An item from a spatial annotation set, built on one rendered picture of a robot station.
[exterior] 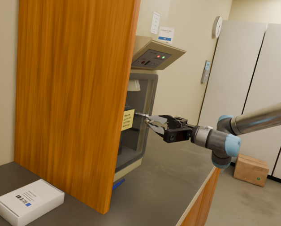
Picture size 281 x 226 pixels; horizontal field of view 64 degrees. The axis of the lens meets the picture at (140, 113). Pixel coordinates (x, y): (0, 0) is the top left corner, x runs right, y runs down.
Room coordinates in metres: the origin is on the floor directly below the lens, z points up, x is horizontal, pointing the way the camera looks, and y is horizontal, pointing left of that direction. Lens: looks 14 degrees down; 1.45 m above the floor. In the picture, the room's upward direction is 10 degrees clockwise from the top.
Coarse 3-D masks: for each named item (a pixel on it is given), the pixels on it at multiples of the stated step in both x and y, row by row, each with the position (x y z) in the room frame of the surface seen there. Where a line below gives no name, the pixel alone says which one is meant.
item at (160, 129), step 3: (150, 123) 0.90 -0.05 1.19; (150, 126) 0.89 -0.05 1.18; (153, 126) 0.88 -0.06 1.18; (156, 126) 0.88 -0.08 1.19; (159, 126) 0.89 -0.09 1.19; (162, 126) 0.88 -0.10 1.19; (153, 129) 0.88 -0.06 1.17; (156, 129) 0.88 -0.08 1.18; (159, 129) 0.87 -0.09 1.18; (162, 129) 0.86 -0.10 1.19; (165, 129) 0.89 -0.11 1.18; (159, 132) 0.87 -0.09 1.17; (162, 132) 0.86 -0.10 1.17
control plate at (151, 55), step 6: (144, 54) 0.74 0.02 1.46; (150, 54) 0.77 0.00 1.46; (156, 54) 0.80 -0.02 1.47; (162, 54) 0.83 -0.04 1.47; (168, 54) 0.86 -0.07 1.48; (138, 60) 0.75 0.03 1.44; (144, 60) 0.78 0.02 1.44; (150, 60) 0.81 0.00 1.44; (156, 60) 0.85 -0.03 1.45; (162, 60) 0.88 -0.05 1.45; (144, 66) 0.83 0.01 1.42; (150, 66) 0.87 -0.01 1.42; (156, 66) 0.91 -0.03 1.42
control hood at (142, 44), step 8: (136, 40) 0.71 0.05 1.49; (144, 40) 0.69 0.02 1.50; (152, 40) 0.69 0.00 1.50; (160, 40) 0.74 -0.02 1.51; (136, 48) 0.71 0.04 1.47; (144, 48) 0.70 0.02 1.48; (152, 48) 0.74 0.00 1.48; (160, 48) 0.77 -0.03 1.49; (168, 48) 0.81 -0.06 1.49; (176, 48) 0.86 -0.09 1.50; (136, 56) 0.72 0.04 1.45; (176, 56) 0.94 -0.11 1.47; (160, 64) 0.92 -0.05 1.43; (168, 64) 0.97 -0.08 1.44
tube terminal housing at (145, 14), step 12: (144, 0) 0.84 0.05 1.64; (156, 0) 0.91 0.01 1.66; (168, 0) 1.00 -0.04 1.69; (144, 12) 0.85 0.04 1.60; (168, 12) 1.02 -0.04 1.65; (144, 24) 0.86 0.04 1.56; (156, 36) 0.96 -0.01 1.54; (132, 72) 0.83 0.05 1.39; (144, 72) 0.91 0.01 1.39; (156, 72) 1.01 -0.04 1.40; (132, 168) 0.95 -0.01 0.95
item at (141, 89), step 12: (132, 84) 0.82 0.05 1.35; (144, 84) 0.90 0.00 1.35; (156, 84) 1.00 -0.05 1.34; (132, 96) 0.83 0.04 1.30; (144, 96) 0.92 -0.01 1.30; (132, 108) 0.85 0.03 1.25; (144, 108) 0.93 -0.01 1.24; (144, 120) 0.95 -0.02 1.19; (132, 132) 0.87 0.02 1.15; (144, 132) 0.97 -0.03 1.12; (120, 144) 0.81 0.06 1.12; (132, 144) 0.89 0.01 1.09; (144, 144) 0.99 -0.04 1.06; (120, 156) 0.82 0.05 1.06; (132, 156) 0.90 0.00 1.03; (120, 168) 0.83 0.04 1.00
